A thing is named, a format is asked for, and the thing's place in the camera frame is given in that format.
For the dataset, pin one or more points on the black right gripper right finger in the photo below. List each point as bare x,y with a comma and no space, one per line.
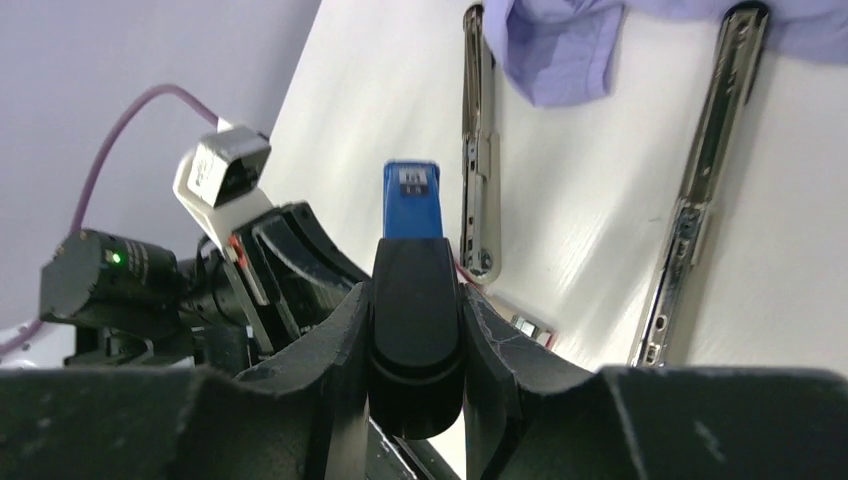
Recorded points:
529,414

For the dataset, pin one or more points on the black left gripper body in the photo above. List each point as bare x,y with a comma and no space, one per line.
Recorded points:
132,303

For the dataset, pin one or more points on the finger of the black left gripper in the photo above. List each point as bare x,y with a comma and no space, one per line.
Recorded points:
289,275

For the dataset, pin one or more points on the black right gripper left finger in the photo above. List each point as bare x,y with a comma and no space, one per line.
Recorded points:
301,414

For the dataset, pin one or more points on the blue stapler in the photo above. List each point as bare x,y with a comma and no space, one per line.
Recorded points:
416,339

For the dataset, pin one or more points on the beige black stapler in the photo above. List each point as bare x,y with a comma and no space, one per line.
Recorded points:
480,241
740,42

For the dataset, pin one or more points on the red white staple box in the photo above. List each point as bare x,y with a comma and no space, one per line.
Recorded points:
539,331

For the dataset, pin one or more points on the purple crumpled cloth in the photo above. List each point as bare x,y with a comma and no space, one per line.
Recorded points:
559,53

